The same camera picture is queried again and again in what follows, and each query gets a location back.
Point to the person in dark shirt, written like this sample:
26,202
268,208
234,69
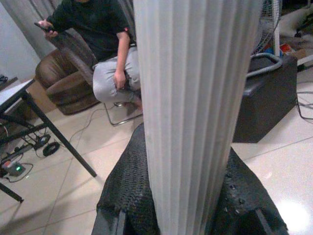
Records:
97,24

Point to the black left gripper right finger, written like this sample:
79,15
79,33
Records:
244,210

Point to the black square ottoman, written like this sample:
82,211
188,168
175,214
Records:
266,107

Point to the white folding table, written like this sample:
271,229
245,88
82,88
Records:
12,90

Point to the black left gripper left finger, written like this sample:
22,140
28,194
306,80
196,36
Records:
127,191

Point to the black phone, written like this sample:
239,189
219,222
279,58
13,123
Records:
45,27

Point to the grey curtain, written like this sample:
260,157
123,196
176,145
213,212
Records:
29,14

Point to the brown armchair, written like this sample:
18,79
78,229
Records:
63,80

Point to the grey power socket box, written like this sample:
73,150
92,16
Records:
15,169

